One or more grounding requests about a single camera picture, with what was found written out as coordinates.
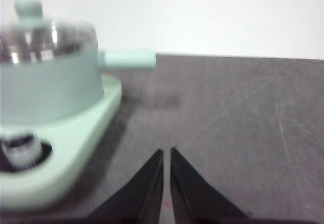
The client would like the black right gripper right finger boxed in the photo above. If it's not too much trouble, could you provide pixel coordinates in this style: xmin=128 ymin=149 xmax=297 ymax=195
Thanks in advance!
xmin=170 ymin=147 xmax=252 ymax=219

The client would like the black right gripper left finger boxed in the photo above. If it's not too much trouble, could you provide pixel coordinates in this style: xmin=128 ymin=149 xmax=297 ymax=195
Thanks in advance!
xmin=87 ymin=148 xmax=164 ymax=219

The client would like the glass lid with green knob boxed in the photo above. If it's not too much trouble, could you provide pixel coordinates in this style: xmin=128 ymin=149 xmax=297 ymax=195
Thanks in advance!
xmin=0 ymin=0 xmax=99 ymax=65

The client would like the mint green steamer pot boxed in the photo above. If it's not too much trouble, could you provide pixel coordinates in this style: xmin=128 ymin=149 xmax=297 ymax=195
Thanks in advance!
xmin=0 ymin=48 xmax=157 ymax=125

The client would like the mint green breakfast maker base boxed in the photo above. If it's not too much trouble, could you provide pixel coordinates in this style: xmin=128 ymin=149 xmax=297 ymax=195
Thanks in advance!
xmin=0 ymin=73 xmax=124 ymax=212

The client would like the silver control knob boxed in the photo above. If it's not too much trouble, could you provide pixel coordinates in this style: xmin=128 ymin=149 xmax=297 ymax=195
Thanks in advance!
xmin=1 ymin=131 xmax=43 ymax=171

